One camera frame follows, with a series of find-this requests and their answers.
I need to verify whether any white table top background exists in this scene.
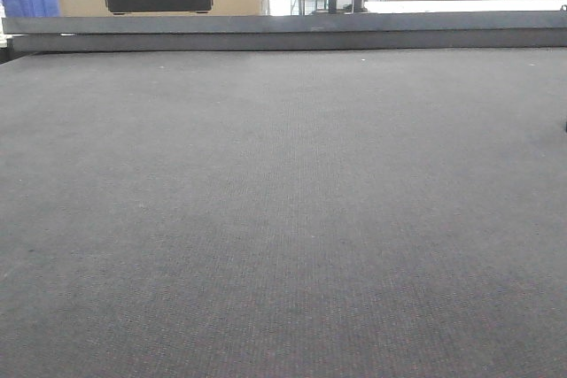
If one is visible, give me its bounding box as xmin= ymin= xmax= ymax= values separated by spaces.
xmin=364 ymin=0 xmax=566 ymax=13

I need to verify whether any dark grey metal rail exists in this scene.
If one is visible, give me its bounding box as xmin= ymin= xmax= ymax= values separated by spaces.
xmin=2 ymin=7 xmax=566 ymax=52

